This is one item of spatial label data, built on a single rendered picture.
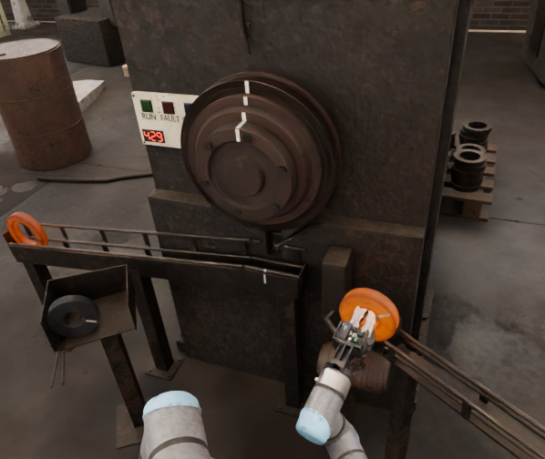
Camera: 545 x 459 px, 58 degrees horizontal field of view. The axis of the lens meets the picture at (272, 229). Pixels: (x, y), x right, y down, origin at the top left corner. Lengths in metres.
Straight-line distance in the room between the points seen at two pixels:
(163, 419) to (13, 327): 1.91
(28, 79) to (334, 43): 2.99
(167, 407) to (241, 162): 0.63
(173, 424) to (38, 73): 3.34
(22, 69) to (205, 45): 2.65
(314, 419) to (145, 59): 1.14
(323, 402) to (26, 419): 1.55
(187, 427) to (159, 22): 1.10
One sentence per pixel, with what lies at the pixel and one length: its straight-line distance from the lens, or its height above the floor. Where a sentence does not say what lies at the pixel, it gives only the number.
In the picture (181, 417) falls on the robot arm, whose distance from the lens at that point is 1.03.
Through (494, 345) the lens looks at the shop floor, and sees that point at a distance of 2.47.
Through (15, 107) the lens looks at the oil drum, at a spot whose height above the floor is 0.53.
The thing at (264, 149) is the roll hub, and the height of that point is 1.20.
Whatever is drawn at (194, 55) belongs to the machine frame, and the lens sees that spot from 1.54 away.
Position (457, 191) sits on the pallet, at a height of 0.14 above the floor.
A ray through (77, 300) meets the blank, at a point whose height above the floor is 0.74.
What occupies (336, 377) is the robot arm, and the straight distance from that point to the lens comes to 1.16.
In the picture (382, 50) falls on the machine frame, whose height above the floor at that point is 1.39.
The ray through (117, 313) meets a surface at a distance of 1.76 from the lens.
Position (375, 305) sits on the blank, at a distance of 1.26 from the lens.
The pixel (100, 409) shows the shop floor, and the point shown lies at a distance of 2.31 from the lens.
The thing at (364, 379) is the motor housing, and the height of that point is 0.49.
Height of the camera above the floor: 1.76
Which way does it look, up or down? 35 degrees down
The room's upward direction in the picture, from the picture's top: 5 degrees counter-clockwise
